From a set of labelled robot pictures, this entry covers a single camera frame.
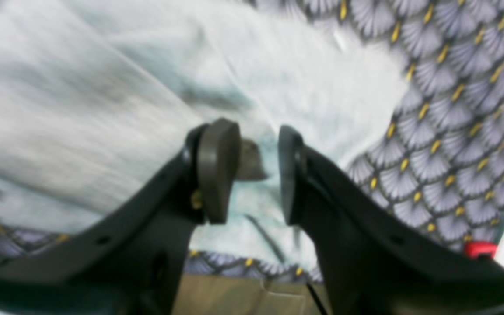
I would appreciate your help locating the fan-patterned grey tablecloth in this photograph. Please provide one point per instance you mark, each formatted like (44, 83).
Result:
(439, 168)

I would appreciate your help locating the red clamp at table edge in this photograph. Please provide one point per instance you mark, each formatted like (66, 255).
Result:
(477, 249)

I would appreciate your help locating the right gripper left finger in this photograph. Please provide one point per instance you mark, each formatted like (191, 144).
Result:
(131, 262)

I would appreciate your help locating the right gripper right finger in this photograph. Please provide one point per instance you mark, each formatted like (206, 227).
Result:
(371, 263)

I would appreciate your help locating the light grey T-shirt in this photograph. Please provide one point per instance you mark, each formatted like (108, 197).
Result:
(97, 95)

